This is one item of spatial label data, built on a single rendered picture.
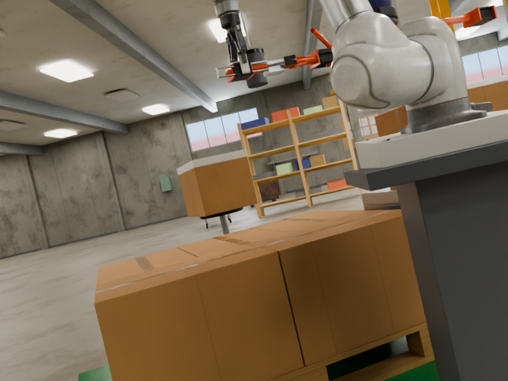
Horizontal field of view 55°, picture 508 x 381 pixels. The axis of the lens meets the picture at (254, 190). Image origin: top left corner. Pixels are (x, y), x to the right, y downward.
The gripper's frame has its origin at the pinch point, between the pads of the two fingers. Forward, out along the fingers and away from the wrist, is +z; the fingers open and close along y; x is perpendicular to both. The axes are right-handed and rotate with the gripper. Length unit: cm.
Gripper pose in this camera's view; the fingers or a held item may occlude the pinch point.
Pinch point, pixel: (241, 69)
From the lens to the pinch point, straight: 185.7
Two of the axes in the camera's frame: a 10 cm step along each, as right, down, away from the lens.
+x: -9.3, 2.2, -3.0
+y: -3.0, 0.5, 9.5
